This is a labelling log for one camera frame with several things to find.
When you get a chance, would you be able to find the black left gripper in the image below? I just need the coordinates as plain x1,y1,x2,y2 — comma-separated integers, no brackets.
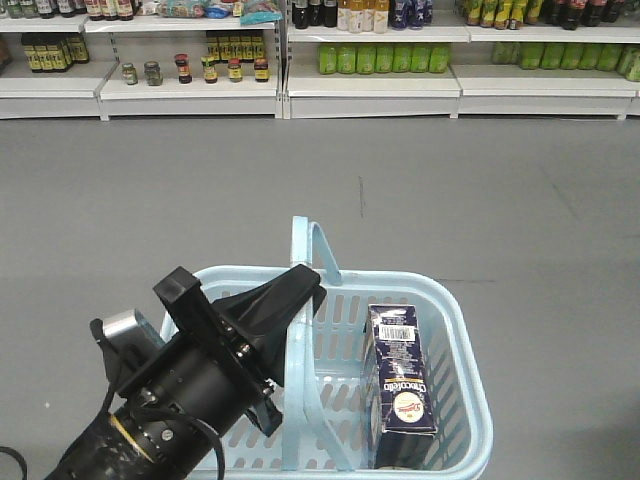
102,264,326,440

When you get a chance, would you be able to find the light blue plastic basket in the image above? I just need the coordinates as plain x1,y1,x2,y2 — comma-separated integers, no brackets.
222,216,494,479

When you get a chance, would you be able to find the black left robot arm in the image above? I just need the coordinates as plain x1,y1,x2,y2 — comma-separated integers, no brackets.
52,265,326,479

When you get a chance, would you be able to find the dark blue cookie box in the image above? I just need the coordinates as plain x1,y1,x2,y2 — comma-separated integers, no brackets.
360,304,438,470

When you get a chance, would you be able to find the white store shelving unit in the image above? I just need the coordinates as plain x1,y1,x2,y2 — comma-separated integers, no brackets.
0,0,640,122

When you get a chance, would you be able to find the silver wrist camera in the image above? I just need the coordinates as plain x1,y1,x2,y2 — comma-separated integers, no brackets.
90,309,165,355

